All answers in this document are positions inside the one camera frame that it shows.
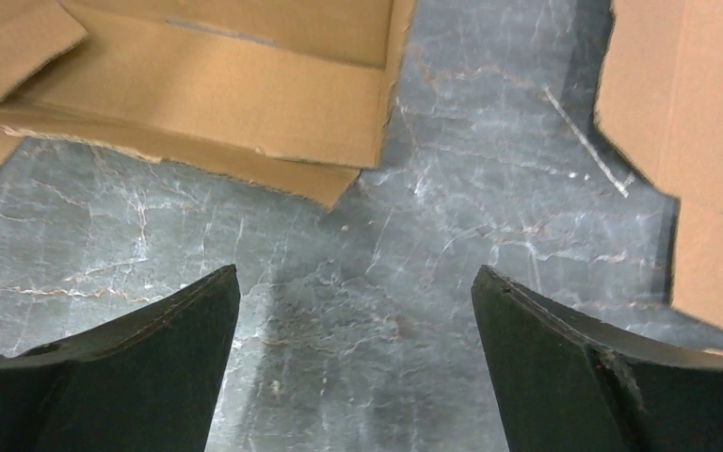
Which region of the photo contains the stack of flat cardboard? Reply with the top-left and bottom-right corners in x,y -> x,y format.
595,0 -> 723,329

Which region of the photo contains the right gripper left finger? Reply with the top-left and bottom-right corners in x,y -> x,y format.
0,265 -> 240,451

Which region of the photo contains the cardboard box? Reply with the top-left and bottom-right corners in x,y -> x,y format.
0,1 -> 416,208

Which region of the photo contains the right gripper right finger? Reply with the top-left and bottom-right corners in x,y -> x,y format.
471,266 -> 723,451

